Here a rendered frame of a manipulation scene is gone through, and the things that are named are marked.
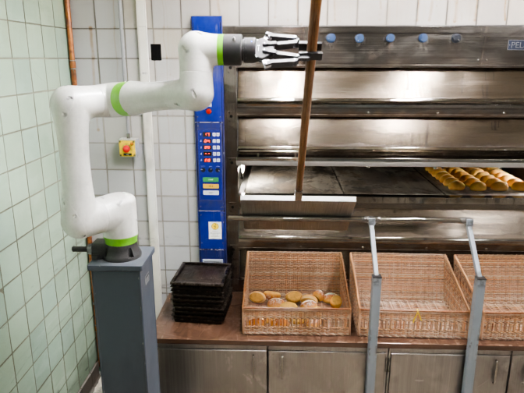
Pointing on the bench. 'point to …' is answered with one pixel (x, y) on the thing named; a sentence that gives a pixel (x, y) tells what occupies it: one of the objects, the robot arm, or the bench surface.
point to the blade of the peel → (281, 207)
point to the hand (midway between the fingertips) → (310, 51)
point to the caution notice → (214, 230)
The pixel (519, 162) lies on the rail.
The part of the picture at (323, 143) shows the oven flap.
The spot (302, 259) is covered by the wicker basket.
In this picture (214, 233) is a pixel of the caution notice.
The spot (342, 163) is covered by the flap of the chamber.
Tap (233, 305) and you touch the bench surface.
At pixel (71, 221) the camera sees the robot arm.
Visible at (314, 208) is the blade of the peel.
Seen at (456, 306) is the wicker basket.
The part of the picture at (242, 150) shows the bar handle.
